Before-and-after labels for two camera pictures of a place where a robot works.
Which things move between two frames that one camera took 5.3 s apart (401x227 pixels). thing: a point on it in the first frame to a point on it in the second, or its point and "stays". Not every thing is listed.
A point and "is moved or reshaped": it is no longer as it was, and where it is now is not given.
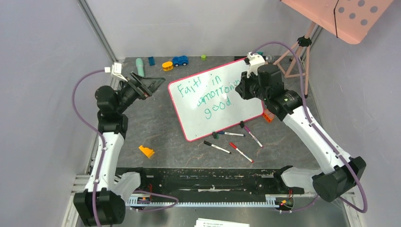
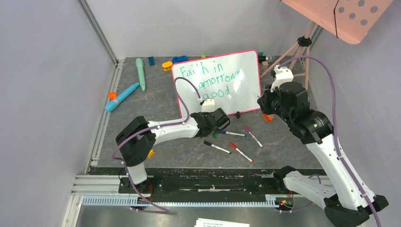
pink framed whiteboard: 206,101 is moved or reshaped
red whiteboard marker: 234,146 stays
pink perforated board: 351,21 stays
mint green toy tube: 140,66 stays
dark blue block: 152,61 stays
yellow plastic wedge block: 148,152 stays
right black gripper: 246,86 to 267,102
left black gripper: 143,87 to 204,114
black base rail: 191,180 stays
